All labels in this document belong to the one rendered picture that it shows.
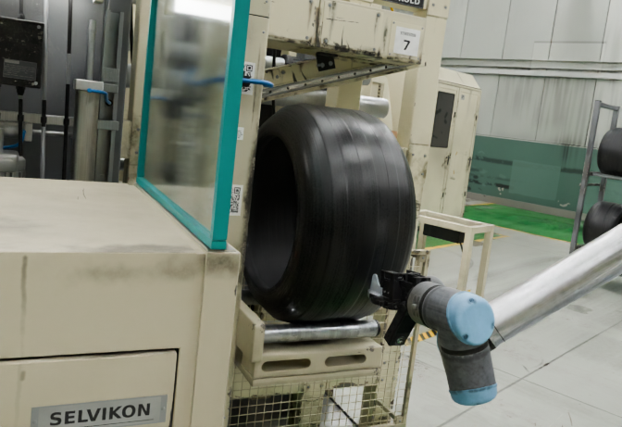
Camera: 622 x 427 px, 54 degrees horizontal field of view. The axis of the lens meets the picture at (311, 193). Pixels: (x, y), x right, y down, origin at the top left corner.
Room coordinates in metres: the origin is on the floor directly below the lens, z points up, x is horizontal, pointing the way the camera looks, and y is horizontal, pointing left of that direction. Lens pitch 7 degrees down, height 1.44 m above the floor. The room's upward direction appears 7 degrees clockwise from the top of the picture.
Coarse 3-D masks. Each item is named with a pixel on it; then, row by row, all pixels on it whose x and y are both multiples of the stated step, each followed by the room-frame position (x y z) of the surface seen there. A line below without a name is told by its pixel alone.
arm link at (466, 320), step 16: (432, 288) 1.18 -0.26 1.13; (448, 288) 1.16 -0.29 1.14; (432, 304) 1.14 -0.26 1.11; (448, 304) 1.10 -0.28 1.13; (464, 304) 1.08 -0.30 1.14; (480, 304) 1.09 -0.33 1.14; (432, 320) 1.13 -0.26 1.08; (448, 320) 1.08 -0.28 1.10; (464, 320) 1.07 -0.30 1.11; (480, 320) 1.08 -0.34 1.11; (448, 336) 1.10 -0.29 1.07; (464, 336) 1.07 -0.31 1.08; (480, 336) 1.08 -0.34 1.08
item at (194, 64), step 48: (192, 0) 0.93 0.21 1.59; (240, 0) 0.72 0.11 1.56; (192, 48) 0.90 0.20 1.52; (240, 48) 0.72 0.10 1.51; (144, 96) 1.20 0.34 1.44; (192, 96) 0.88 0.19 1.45; (240, 96) 0.72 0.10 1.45; (144, 144) 1.19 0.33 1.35; (192, 144) 0.86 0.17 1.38; (192, 192) 0.84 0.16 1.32
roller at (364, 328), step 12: (276, 324) 1.45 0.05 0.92; (288, 324) 1.46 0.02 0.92; (300, 324) 1.47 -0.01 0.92; (312, 324) 1.48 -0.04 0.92; (324, 324) 1.50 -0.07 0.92; (336, 324) 1.51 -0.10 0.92; (348, 324) 1.52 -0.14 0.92; (360, 324) 1.54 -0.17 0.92; (372, 324) 1.55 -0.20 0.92; (276, 336) 1.43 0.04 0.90; (288, 336) 1.44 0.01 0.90; (300, 336) 1.46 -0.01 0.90; (312, 336) 1.47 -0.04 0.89; (324, 336) 1.49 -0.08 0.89; (336, 336) 1.50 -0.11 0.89; (348, 336) 1.52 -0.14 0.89; (360, 336) 1.54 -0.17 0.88; (372, 336) 1.56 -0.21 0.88
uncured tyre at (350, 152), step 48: (288, 144) 1.48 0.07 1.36; (336, 144) 1.42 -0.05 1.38; (384, 144) 1.49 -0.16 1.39; (288, 192) 1.89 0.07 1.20; (336, 192) 1.36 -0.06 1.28; (384, 192) 1.41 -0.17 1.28; (288, 240) 1.87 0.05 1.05; (336, 240) 1.34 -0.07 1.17; (384, 240) 1.40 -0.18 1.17; (288, 288) 1.41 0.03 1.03; (336, 288) 1.38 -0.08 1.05
